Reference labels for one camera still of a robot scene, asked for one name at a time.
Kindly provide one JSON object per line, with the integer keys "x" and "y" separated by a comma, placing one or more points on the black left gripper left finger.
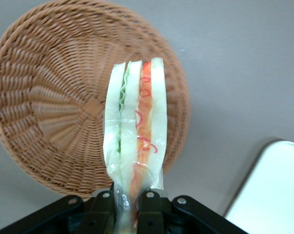
{"x": 98, "y": 214}

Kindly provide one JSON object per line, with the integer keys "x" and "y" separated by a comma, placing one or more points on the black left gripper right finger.
{"x": 156, "y": 214}

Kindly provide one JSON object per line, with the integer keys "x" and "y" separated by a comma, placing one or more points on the triangle sandwich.
{"x": 129, "y": 122}

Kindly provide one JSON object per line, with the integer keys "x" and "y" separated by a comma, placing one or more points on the cream rectangular tray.
{"x": 271, "y": 195}

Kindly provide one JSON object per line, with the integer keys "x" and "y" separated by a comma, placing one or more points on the round brown wicker basket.
{"x": 51, "y": 97}

